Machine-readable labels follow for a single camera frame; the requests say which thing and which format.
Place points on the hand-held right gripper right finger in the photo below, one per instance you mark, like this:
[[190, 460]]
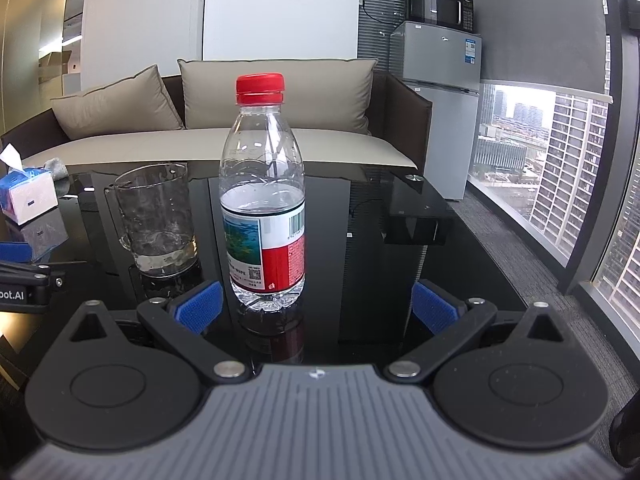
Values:
[[433, 307]]

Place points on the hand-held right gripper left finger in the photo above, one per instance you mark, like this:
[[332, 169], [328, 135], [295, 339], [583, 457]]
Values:
[[199, 307]]

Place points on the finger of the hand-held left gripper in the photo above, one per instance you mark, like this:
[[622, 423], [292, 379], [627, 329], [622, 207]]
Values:
[[15, 252]]

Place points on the clear glass mug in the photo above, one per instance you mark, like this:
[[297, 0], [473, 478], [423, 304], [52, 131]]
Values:
[[157, 210]]

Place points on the clear plastic water bottle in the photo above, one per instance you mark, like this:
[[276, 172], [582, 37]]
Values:
[[262, 175]]

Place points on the red bottle cap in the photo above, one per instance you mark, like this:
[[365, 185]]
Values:
[[260, 87]]

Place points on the blue white tissue box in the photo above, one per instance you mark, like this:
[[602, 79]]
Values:
[[27, 200]]

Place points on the grey crumpled cloth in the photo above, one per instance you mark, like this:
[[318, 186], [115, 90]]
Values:
[[56, 169]]

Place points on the small beige cushion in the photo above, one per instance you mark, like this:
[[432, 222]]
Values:
[[117, 105]]

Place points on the cardboard box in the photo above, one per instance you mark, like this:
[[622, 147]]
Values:
[[54, 66]]

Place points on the silver fridge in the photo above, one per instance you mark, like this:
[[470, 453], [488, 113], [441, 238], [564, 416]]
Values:
[[440, 110]]

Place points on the brown beige sofa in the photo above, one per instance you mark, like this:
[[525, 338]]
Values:
[[320, 145]]

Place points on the large beige cushion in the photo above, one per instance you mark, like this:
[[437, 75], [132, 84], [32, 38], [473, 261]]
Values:
[[320, 95]]

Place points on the black microwave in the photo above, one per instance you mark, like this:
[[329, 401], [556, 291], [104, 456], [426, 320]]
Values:
[[437, 5]]

